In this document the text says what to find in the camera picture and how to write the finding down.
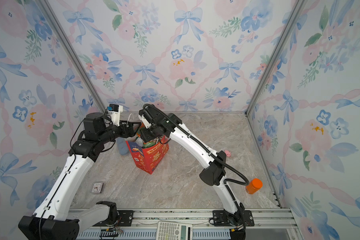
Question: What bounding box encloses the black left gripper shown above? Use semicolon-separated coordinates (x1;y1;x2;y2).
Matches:
99;120;142;146

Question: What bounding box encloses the red paper gift bag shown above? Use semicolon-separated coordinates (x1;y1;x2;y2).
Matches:
126;124;169;175

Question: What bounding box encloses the green noodle snack packet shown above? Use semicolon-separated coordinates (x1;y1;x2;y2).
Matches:
137;125;162;149

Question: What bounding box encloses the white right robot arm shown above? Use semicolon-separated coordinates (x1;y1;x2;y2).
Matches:
139;104;249;227

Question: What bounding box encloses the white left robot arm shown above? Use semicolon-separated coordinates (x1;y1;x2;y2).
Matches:
18;113;141;240

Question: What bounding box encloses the light blue oblong object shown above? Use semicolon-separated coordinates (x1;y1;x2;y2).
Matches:
116;138;130;156

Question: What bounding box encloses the small square clock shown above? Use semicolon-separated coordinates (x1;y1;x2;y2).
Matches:
91;182;104;194

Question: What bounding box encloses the white calculator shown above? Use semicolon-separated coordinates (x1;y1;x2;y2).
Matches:
156;221;193;240

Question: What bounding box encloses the orange cup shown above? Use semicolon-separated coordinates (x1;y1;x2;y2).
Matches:
246;178;263;195

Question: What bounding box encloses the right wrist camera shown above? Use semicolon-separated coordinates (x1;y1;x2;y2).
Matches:
139;110;151;129

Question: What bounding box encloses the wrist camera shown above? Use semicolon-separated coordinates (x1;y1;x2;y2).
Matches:
106;104;124;127
139;110;151;129

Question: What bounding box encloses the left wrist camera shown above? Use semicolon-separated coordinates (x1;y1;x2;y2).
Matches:
106;104;124;127

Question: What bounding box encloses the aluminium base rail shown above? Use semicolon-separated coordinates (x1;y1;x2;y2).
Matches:
77;208;303;240

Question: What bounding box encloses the aluminium left corner post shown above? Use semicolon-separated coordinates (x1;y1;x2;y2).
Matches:
36;0;106;112

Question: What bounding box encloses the aluminium corner post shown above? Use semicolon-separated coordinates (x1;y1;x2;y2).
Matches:
36;0;106;112
245;0;307;116

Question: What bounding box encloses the aluminium right corner post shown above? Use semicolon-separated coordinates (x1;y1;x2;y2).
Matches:
245;0;307;116

